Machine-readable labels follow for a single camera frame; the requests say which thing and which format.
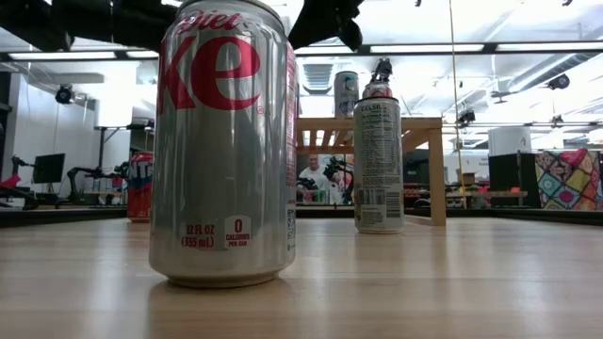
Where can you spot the silver Diet Coke can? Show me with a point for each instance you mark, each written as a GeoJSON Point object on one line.
{"type": "Point", "coordinates": [377, 90]}
{"type": "Point", "coordinates": [221, 165]}

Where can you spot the Celsius Arctic Vibe can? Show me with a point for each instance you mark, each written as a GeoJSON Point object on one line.
{"type": "Point", "coordinates": [347, 94]}

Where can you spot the white Celsius slim can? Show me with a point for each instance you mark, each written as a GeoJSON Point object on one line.
{"type": "Point", "coordinates": [378, 165]}

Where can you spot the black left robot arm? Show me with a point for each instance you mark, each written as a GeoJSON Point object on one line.
{"type": "Point", "coordinates": [94, 19]}

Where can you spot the black background robot arm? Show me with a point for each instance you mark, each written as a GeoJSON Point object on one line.
{"type": "Point", "coordinates": [75, 181]}
{"type": "Point", "coordinates": [306, 183]}
{"type": "Point", "coordinates": [341, 174]}

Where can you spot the wooden slatted shelf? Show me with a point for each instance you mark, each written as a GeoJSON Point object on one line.
{"type": "Point", "coordinates": [424, 124]}

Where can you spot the ceiling air vent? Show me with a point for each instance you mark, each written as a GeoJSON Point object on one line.
{"type": "Point", "coordinates": [318, 77]}

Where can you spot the person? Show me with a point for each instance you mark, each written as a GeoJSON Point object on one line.
{"type": "Point", "coordinates": [313, 176]}

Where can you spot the white box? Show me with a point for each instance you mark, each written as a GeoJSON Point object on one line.
{"type": "Point", "coordinates": [509, 141]}

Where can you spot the black cabinet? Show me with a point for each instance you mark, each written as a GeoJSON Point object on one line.
{"type": "Point", "coordinates": [511, 181]}

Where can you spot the orange Fanta can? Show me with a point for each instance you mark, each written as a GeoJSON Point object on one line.
{"type": "Point", "coordinates": [140, 188]}

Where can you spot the colourful patchwork cloth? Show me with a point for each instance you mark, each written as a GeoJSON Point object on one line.
{"type": "Point", "coordinates": [572, 181]}

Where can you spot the background table black legs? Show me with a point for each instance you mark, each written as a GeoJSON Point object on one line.
{"type": "Point", "coordinates": [101, 141]}

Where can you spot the black computer monitor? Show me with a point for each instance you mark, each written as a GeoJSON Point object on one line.
{"type": "Point", "coordinates": [48, 168]}

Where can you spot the red background object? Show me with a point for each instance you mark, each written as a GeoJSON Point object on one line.
{"type": "Point", "coordinates": [9, 181]}

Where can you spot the small black ceiling camera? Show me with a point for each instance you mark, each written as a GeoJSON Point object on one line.
{"type": "Point", "coordinates": [466, 117]}

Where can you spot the black metal table frame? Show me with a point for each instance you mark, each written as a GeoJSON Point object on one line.
{"type": "Point", "coordinates": [47, 216]}

